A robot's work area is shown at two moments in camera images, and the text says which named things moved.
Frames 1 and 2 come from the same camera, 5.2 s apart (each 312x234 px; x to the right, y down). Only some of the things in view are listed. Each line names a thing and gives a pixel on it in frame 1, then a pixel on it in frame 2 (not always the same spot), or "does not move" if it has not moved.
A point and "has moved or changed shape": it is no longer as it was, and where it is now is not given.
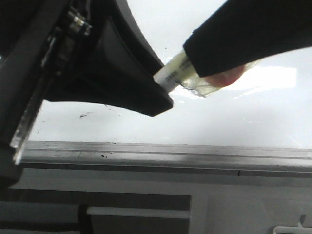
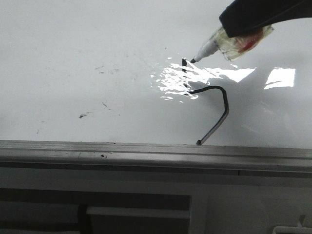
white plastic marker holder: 293,229 does not move
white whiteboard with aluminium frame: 262,127 does not move
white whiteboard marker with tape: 180,70 has moved or changed shape
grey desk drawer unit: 48,211 does not move
